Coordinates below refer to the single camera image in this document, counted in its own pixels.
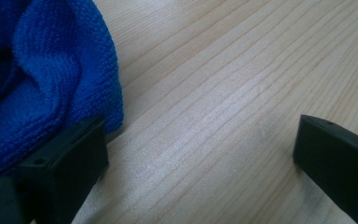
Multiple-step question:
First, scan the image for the blue microfiber cloth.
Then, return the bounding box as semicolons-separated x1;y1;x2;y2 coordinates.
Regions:
0;0;125;181

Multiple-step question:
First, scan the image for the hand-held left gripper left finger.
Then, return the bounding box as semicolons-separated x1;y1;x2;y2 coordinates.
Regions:
18;115;110;224

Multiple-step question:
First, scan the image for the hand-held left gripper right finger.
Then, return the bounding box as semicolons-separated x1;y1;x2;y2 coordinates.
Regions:
293;114;358;224

